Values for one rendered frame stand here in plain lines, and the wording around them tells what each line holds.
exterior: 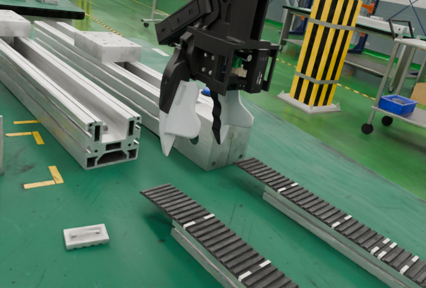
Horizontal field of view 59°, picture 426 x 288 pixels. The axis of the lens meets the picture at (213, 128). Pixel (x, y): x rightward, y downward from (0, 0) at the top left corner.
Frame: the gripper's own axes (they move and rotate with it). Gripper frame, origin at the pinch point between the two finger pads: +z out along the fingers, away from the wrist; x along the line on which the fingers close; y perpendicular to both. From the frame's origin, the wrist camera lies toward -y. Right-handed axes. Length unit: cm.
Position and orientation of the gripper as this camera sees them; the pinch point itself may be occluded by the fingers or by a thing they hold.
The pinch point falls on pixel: (191, 139)
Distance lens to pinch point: 47.9
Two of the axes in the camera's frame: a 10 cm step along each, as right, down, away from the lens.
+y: 6.5, 4.0, -6.4
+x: 7.4, -1.3, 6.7
